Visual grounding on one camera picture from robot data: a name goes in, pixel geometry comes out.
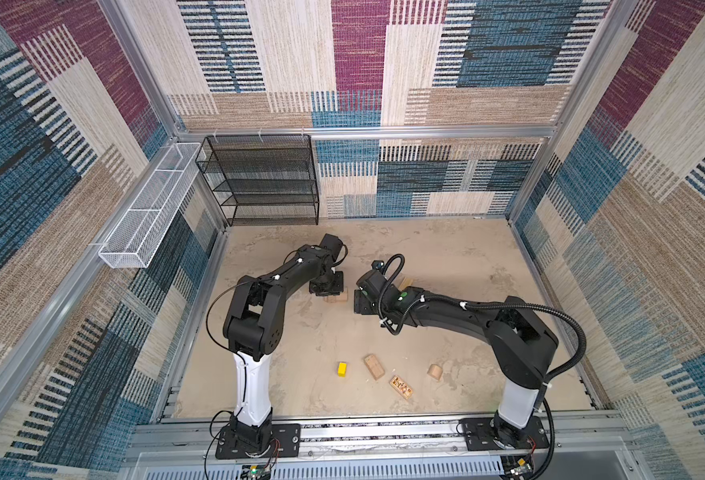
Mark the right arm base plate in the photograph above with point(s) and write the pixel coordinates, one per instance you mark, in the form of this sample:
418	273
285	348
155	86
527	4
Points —
488	433

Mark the aluminium front rail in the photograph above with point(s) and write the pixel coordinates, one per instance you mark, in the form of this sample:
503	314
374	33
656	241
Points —
580	445

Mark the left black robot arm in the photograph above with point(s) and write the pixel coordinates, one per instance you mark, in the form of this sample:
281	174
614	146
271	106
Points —
253	329

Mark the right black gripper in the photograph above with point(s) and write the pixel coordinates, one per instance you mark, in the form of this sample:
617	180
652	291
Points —
361	304

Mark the light wood block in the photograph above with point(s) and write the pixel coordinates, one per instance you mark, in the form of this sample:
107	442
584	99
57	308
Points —
407	282

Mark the small wood cylinder block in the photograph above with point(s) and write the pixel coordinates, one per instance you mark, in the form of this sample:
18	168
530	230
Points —
436	372

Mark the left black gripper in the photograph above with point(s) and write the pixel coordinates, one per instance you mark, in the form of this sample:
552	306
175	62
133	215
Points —
336	289

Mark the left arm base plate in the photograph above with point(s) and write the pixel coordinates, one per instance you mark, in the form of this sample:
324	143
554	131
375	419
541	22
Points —
240	442

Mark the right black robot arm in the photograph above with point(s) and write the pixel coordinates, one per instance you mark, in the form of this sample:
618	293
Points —
523	345

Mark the patterned wood block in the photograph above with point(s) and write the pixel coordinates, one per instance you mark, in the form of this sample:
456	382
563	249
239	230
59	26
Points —
401	387

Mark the black wire shelf rack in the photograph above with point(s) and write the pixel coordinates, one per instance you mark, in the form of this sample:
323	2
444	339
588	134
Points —
262	180

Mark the white wire mesh basket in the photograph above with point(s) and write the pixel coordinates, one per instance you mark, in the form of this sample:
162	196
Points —
141	229

